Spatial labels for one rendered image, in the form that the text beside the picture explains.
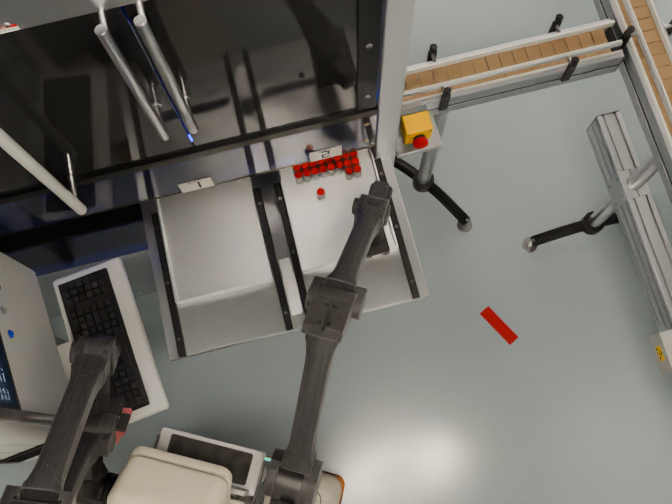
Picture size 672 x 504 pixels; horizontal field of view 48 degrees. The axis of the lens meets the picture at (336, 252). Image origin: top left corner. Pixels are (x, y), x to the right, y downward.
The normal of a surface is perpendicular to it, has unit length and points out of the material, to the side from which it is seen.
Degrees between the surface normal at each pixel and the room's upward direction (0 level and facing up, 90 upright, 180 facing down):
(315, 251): 0
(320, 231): 0
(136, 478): 43
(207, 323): 0
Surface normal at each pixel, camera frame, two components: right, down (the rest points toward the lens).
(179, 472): 0.14, -0.83
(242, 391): -0.03, -0.25
